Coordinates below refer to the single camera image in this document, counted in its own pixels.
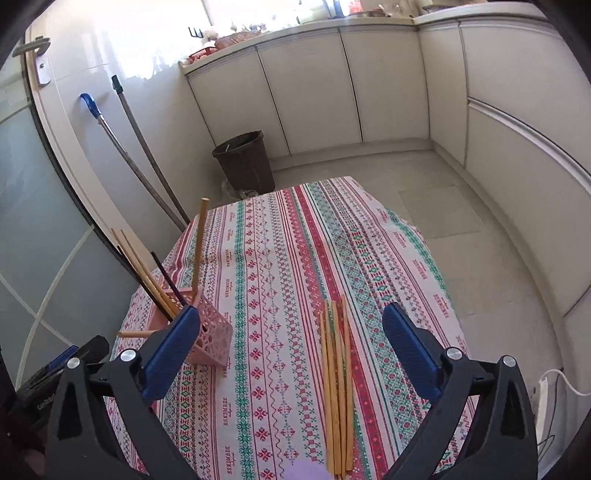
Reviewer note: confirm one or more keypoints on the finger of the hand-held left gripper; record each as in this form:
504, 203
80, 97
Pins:
57, 361
41, 381

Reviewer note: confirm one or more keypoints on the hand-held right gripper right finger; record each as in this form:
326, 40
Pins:
411, 353

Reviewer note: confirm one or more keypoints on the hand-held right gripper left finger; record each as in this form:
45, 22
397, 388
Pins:
171, 353

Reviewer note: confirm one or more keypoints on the light bamboo chopstick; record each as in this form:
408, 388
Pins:
136, 333
147, 267
199, 244

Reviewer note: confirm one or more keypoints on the pink perforated plastic basket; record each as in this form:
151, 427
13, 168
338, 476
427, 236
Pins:
210, 337

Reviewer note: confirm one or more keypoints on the black chopstick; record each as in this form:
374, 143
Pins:
141, 279
171, 281

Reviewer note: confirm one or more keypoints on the pile of wooden chopsticks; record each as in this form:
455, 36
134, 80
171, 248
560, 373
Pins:
339, 369

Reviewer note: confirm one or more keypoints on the person's right hand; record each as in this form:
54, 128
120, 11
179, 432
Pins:
304, 470

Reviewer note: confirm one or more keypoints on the frosted glass sliding door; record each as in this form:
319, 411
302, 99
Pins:
37, 230

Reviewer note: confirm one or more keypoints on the white power strip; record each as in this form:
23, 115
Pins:
544, 394

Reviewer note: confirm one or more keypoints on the striped patterned tablecloth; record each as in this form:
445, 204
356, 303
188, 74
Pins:
277, 258

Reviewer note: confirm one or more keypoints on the brown plastic trash bin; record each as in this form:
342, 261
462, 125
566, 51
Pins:
244, 161

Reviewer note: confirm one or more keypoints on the black-capped mop pole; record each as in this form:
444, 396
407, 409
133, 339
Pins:
147, 143

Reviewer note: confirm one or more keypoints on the white base cabinet with drawers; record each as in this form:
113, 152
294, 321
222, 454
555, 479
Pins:
521, 138

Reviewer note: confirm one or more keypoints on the white base cabinet with doors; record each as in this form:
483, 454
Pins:
314, 92

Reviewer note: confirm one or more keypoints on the red plastic basket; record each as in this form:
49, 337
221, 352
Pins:
203, 53

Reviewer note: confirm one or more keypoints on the brown woven bowl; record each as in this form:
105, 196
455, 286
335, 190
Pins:
236, 40

